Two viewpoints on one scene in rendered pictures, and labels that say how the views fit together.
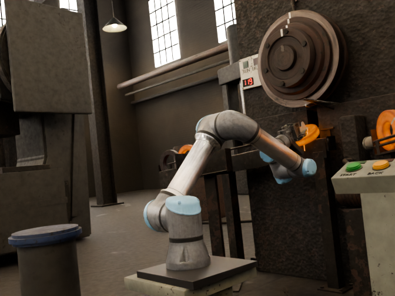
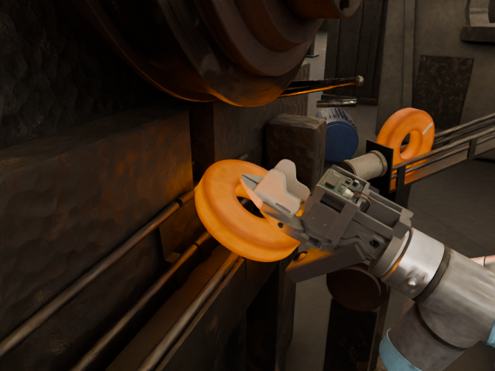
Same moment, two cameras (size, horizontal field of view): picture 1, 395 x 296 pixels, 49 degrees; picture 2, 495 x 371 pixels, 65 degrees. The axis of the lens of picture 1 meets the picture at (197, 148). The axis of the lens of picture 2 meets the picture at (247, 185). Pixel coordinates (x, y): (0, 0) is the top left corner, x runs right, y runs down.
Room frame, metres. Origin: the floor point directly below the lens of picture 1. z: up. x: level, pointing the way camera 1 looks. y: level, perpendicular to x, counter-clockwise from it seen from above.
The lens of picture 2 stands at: (2.29, -0.09, 0.98)
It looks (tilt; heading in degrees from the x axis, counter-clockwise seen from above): 25 degrees down; 249
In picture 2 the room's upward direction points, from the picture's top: straight up
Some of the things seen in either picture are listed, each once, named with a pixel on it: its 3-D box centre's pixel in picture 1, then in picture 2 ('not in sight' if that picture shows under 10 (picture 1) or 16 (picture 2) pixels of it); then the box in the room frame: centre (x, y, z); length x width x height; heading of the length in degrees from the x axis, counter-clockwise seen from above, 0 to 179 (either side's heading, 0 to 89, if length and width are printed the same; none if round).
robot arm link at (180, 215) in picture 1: (183, 215); not in sight; (1.48, 0.07, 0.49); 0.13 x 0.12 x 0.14; 35
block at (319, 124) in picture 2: (354, 141); (292, 178); (1.95, -0.71, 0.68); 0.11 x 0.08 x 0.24; 133
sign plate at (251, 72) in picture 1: (258, 70); not in sight; (2.44, -0.39, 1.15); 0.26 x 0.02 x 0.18; 43
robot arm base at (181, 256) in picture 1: (187, 250); not in sight; (1.47, 0.07, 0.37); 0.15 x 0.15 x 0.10
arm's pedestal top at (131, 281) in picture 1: (190, 276); not in sight; (1.47, 0.07, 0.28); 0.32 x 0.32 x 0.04; 42
